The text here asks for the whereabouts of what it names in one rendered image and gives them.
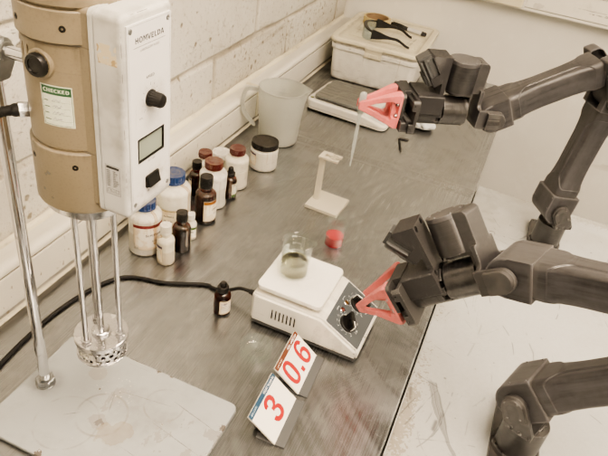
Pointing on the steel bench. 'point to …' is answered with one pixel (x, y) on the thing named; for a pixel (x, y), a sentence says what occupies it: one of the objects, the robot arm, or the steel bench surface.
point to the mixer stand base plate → (111, 412)
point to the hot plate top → (298, 290)
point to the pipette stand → (325, 204)
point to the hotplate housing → (304, 320)
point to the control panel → (347, 313)
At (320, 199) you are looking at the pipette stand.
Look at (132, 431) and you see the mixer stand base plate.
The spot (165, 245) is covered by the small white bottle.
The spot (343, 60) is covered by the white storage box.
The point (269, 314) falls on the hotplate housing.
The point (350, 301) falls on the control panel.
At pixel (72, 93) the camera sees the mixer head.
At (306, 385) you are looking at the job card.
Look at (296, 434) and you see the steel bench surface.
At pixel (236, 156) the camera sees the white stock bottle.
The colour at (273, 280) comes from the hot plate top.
